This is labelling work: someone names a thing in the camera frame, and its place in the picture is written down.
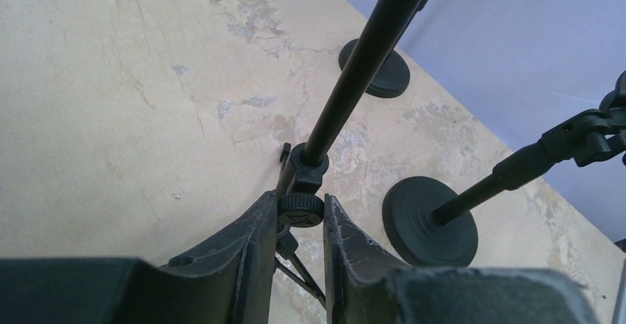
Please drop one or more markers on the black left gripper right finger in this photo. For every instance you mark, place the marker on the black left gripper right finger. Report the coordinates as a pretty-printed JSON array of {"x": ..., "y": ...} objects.
[{"x": 367, "y": 284}]

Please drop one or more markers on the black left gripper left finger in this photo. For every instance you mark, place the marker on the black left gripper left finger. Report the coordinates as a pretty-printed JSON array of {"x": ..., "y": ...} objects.
[{"x": 227, "y": 278}]

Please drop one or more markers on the black round-base shock-mount stand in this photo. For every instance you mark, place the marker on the black round-base shock-mount stand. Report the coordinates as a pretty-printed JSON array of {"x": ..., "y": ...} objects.
[{"x": 429, "y": 224}]

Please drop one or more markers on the black tripod microphone stand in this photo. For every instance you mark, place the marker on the black tripod microphone stand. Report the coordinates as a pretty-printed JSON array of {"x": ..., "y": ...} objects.
[{"x": 303, "y": 167}]

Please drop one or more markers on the black round-base clip stand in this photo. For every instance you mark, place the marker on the black round-base clip stand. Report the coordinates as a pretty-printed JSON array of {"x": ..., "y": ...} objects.
[{"x": 392, "y": 79}]

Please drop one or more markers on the aluminium frame rail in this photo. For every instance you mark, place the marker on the aluminium frame rail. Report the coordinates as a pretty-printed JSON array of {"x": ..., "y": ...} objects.
[{"x": 619, "y": 308}]

